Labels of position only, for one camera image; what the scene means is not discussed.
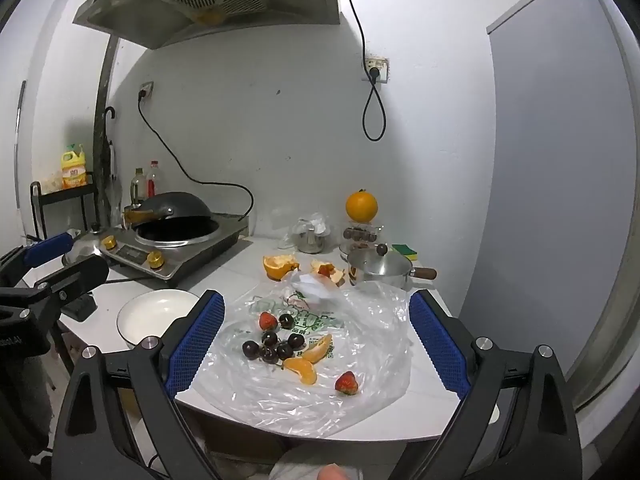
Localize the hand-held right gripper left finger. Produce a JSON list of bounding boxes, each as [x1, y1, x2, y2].
[[50, 290, 227, 480]]

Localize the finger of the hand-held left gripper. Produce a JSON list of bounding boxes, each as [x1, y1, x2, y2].
[[29, 256, 111, 320], [0, 232, 76, 288]]

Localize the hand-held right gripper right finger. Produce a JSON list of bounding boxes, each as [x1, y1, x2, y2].
[[387, 289, 585, 480]]

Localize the white plate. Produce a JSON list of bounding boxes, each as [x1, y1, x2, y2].
[[116, 289, 201, 351]]

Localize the peeled orange segment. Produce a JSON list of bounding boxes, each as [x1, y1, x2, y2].
[[301, 333, 333, 365], [283, 357, 319, 387]]

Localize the small black block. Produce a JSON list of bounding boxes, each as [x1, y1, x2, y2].
[[60, 295, 97, 322]]

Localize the small steel lid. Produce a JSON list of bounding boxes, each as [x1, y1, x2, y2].
[[62, 230, 108, 266]]

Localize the black metal rack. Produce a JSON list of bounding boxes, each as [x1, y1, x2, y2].
[[29, 170, 98, 243]]

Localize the clear printed plastic bag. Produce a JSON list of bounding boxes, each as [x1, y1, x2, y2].
[[192, 280, 413, 433]]

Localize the yellow oil bottle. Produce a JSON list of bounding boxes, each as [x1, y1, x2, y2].
[[61, 144, 88, 191]]

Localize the steel induction cooker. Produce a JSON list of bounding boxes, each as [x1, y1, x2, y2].
[[100, 210, 249, 290]]

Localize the steel lid with wooden knob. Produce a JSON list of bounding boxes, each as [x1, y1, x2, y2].
[[347, 243, 412, 277]]

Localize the black umbrella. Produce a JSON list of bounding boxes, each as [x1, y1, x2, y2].
[[100, 106, 121, 221]]

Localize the orange peel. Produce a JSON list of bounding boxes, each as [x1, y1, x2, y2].
[[309, 259, 347, 288], [263, 254, 301, 282]]

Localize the dark glass bottle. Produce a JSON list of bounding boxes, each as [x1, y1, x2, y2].
[[130, 167, 147, 206]]

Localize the black wok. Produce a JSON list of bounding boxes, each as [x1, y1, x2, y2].
[[122, 191, 224, 228]]

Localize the white plastic bag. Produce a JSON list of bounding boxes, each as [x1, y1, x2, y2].
[[290, 270, 341, 311]]

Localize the clear box of brown balls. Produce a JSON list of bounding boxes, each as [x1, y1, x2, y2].
[[342, 224, 385, 247]]

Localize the steel cup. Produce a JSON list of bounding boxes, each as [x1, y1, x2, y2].
[[297, 230, 326, 255]]

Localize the whole orange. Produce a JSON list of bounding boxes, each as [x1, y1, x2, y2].
[[345, 189, 379, 223]]

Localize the crumpled clear plastic wrap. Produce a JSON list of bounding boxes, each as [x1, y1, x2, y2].
[[277, 212, 333, 251]]

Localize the grey vertical pipe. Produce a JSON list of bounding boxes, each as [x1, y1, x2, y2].
[[92, 35, 121, 221]]

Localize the grey door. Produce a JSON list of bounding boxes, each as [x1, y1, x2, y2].
[[486, 0, 638, 413]]

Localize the steel range hood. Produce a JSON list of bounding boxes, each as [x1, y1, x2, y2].
[[72, 0, 341, 51]]

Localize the steel pot with wooden handle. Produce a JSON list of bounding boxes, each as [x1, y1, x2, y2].
[[347, 255, 438, 291]]

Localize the grey vertical handle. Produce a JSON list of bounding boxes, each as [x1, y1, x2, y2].
[[14, 80, 27, 211]]

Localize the black cooker power cable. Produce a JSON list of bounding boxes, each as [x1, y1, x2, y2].
[[137, 91, 256, 223]]

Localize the black hood power cable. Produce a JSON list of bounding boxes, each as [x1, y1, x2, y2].
[[334, 0, 387, 142]]

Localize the white wall socket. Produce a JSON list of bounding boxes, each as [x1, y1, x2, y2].
[[363, 56, 389, 83]]

